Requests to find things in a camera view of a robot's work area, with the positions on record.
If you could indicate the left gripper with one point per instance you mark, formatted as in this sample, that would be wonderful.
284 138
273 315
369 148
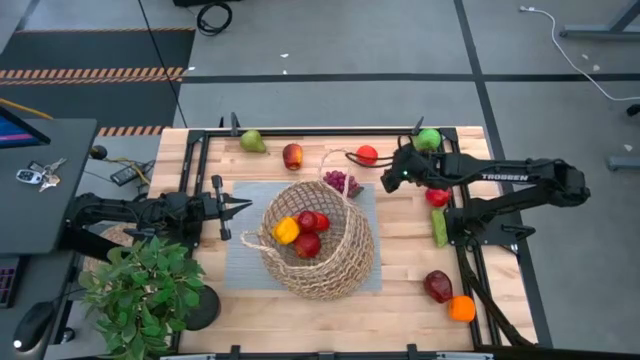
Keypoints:
212 207

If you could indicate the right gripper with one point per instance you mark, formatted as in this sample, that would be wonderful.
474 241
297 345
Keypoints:
415 167

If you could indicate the red orange tomato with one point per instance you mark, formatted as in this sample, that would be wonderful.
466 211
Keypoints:
367 154

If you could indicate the yellow bell pepper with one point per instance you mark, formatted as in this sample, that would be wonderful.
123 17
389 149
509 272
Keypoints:
285 231

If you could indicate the green apple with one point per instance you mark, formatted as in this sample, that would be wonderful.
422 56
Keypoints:
429 140

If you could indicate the green pear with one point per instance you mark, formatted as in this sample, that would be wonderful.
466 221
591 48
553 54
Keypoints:
251 142

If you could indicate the green cucumber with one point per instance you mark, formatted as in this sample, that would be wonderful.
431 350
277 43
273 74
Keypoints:
440 230

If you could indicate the dark red round fruit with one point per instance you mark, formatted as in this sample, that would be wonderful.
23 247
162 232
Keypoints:
306 220

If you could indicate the red and yellow apple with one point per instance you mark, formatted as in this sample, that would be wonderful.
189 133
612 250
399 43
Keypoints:
292 156

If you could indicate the large dark red fruit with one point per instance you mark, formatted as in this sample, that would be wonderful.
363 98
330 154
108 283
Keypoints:
438 286

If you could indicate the orange fruit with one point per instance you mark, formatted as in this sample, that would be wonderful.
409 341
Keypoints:
461 309

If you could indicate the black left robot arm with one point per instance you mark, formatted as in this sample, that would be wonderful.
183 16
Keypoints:
115 207

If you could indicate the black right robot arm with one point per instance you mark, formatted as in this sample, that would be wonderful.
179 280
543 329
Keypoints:
505 176

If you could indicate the purple grape bunch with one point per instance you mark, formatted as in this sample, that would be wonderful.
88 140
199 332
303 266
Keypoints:
337 180

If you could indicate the grey woven placemat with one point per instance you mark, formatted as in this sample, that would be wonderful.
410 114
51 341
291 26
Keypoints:
235 280

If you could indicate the black plant pot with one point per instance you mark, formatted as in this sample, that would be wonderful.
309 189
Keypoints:
205 312

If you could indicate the black power adapter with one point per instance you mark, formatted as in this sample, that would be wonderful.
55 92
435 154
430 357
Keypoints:
125 175

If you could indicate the green leafy plant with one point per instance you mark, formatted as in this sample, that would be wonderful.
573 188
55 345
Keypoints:
142 300

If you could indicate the black side desk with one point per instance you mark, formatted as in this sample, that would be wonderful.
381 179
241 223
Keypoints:
40 220

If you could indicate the black hazard striped floor mat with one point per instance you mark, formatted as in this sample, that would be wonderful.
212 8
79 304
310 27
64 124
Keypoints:
100 50

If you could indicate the grey car key fob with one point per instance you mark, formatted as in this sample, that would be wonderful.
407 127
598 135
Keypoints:
27 176

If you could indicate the computer monitor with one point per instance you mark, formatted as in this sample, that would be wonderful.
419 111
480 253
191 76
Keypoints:
15 135

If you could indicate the black computer mouse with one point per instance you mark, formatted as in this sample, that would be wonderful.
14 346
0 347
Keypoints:
32 325

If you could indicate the grey metal foot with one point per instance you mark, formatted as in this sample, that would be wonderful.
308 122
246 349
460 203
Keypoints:
625 163

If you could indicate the backlit keyboard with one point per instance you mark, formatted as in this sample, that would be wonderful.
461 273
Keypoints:
7 285

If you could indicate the grey metal stand leg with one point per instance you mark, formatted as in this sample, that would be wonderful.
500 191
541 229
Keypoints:
595 33

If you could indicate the small black floor object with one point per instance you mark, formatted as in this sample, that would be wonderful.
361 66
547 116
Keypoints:
635 109

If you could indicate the black metal table frame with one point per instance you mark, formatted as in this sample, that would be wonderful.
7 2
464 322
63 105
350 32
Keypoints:
325 133

